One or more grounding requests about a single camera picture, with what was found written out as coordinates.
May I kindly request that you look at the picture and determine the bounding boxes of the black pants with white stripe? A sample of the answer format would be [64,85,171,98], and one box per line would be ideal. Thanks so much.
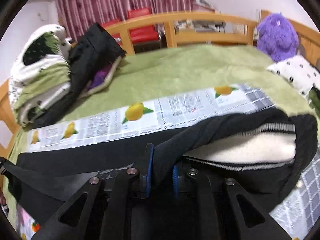
[8,108,318,224]

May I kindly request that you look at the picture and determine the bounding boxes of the black jacket on bed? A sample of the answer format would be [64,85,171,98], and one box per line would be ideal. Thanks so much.
[32,23,126,128]

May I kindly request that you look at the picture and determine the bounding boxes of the purple plush toy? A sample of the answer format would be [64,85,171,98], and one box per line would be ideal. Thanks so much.
[257,13,299,62]

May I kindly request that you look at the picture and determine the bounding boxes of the white flower print pillow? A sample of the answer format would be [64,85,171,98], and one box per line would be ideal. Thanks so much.
[266,55,319,98]

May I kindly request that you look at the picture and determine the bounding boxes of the fruit print plastic mat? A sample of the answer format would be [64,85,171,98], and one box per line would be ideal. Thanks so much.
[9,84,318,239]

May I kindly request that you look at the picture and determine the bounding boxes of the folded white green quilt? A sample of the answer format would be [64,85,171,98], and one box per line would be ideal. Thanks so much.
[8,24,71,127]

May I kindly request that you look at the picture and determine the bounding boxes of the wooden bed frame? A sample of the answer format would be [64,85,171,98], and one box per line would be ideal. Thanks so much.
[1,11,319,157]

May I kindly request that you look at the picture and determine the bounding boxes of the red chair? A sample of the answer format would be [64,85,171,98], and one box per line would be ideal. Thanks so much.
[101,6,162,49]

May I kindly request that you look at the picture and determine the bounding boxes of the green plush bed blanket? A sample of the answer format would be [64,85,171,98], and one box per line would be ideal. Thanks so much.
[4,44,317,205]

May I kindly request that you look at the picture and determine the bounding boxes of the cluttered desk behind bed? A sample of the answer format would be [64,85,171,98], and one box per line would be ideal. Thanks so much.
[175,0,247,35]

